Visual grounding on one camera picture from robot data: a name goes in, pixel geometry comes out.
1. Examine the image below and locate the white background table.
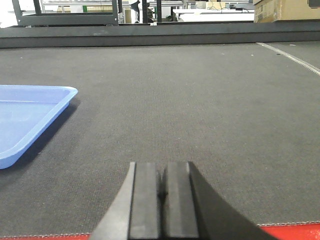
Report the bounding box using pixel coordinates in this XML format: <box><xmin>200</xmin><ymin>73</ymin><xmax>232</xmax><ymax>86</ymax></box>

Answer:
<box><xmin>173</xmin><ymin>9</ymin><xmax>255</xmax><ymax>23</ymax></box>

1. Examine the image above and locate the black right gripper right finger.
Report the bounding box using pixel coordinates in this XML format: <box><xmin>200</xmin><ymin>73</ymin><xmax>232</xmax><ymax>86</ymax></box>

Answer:
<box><xmin>162</xmin><ymin>162</ymin><xmax>274</xmax><ymax>240</ymax></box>

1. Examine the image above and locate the dark metal frame rack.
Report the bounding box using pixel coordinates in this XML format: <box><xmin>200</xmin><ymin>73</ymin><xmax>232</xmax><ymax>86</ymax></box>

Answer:
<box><xmin>12</xmin><ymin>0</ymin><xmax>123</xmax><ymax>27</ymax></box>

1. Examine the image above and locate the dark grey table mat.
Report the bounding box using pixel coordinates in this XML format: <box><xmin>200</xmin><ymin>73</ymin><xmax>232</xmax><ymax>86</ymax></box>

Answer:
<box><xmin>0</xmin><ymin>41</ymin><xmax>320</xmax><ymax>237</ymax></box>

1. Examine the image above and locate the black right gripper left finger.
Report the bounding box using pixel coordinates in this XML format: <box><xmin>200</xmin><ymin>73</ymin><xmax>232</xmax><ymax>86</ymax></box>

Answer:
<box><xmin>89</xmin><ymin>162</ymin><xmax>161</xmax><ymax>240</ymax></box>

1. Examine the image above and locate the blue plastic tray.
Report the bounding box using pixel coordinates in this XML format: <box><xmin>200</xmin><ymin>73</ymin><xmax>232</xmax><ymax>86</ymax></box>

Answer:
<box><xmin>0</xmin><ymin>85</ymin><xmax>78</xmax><ymax>169</ymax></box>

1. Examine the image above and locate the brown cardboard box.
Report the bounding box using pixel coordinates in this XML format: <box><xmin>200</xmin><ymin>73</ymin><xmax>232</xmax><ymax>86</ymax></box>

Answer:
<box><xmin>253</xmin><ymin>0</ymin><xmax>320</xmax><ymax>23</ymax></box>

